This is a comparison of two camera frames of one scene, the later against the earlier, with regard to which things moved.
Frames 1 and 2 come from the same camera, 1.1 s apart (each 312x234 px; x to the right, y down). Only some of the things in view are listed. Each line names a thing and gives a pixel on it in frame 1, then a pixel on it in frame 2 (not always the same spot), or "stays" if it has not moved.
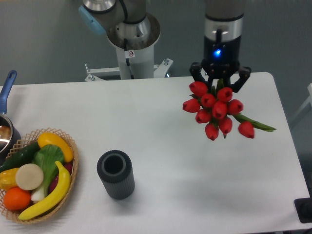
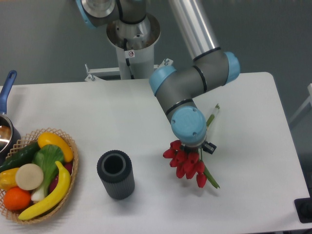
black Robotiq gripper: x=221 y=61 -> x=206 y=146
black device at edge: x=303 y=208 stays
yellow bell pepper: x=8 y=179 stays
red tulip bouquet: x=215 y=108 -> x=189 y=161
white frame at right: x=309 y=88 stays
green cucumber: x=25 y=156 stays
